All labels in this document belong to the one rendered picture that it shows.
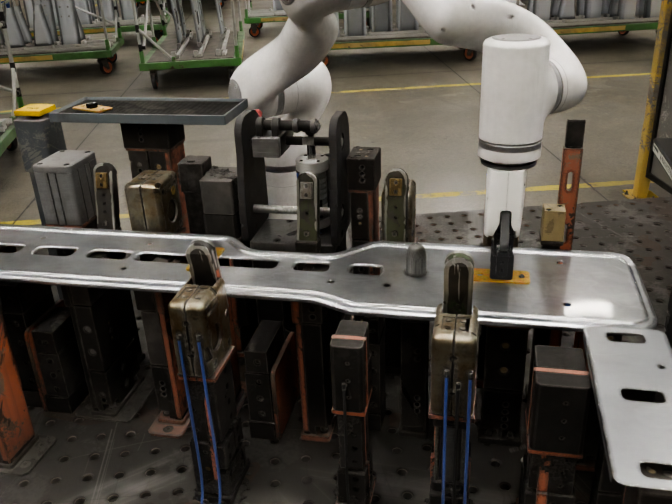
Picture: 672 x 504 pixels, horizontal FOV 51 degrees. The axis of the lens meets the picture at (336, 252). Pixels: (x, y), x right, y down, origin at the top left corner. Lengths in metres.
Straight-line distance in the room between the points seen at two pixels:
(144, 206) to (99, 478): 0.46
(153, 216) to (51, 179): 0.20
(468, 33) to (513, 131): 0.17
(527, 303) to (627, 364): 0.17
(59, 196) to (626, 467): 1.04
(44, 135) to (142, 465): 0.72
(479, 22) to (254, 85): 0.62
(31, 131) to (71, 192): 0.27
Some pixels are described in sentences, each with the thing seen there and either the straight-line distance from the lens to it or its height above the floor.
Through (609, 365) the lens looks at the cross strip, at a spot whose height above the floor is 1.00.
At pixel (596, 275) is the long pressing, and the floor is 1.00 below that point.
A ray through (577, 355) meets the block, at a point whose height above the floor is 0.98.
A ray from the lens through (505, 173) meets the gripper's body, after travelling 0.96.
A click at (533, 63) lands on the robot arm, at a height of 1.32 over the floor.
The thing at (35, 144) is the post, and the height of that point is 1.09.
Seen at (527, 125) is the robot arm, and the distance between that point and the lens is 0.95.
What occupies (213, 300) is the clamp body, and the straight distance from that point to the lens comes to 0.96.
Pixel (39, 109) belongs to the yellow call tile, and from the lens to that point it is 1.59.
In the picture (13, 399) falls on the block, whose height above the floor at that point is 0.81.
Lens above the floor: 1.49
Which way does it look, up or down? 26 degrees down
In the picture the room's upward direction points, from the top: 3 degrees counter-clockwise
